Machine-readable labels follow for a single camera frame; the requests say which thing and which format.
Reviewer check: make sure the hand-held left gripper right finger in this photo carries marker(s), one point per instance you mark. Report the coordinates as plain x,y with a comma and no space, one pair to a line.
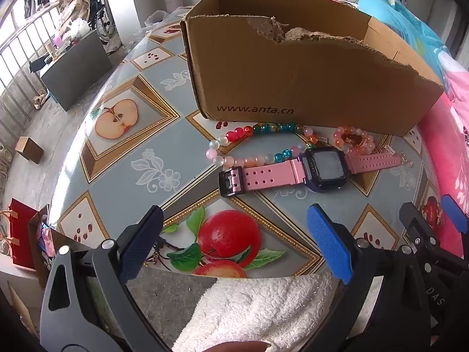
329,244

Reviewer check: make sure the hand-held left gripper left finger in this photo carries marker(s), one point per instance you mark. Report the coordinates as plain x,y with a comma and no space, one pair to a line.
141,244

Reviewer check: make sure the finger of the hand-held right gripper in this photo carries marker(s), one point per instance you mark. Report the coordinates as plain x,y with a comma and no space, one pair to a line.
454,212
417,223

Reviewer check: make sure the rose gold pendant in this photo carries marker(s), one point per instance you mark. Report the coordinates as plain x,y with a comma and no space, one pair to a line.
406,161

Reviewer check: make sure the torn cardboard box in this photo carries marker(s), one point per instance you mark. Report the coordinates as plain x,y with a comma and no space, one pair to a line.
274,73

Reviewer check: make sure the person's left hand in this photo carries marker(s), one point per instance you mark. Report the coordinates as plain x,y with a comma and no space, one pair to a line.
242,348

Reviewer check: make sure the brown paper bag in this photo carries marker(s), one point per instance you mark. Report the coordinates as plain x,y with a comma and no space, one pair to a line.
36,253

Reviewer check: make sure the red paper bag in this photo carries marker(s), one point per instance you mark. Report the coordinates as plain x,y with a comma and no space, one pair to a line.
22,234

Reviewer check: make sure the small brown cardboard box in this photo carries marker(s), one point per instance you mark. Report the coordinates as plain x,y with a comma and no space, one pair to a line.
29,150

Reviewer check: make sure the pair of beige shoes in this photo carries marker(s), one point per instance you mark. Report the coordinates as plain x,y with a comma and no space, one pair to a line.
40,99

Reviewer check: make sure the grey cabinet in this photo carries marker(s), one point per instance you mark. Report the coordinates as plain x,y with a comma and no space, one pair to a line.
77,73

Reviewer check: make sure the blue quilt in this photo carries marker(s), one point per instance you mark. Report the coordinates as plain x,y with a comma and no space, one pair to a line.
403,18

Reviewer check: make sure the black bag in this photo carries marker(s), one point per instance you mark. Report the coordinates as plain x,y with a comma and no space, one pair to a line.
38,65

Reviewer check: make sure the metal railing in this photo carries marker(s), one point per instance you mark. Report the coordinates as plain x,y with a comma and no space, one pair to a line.
18,66

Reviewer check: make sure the wheelchair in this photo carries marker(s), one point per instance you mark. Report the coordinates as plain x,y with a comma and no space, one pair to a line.
100,22

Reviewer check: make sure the white plastic bag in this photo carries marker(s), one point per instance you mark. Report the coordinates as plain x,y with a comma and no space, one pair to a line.
155,18

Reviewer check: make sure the pile of beige clothes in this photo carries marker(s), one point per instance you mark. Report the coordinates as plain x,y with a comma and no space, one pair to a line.
78,5

